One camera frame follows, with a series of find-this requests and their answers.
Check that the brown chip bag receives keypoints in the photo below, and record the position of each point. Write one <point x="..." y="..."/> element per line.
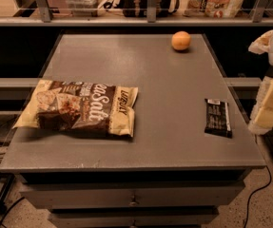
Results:
<point x="81" y="106"/>

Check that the metal shelf rail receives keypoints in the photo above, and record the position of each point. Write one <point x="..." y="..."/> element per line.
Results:
<point x="55" y="13"/>

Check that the black snack bar wrapper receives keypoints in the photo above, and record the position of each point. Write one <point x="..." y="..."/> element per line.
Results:
<point x="217" y="118"/>

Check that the colourful snack bag on shelf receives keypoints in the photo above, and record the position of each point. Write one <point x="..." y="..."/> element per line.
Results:
<point x="213" y="8"/>

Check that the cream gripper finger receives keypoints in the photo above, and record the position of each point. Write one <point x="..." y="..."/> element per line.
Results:
<point x="261" y="117"/>
<point x="262" y="44"/>

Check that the black bag on shelf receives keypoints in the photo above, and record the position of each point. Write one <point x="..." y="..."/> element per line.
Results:
<point x="138" y="8"/>

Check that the grey drawer cabinet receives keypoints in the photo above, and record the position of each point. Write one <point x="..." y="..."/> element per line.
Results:
<point x="171" y="173"/>

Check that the orange fruit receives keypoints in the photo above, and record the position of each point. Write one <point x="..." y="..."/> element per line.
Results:
<point x="181" y="40"/>

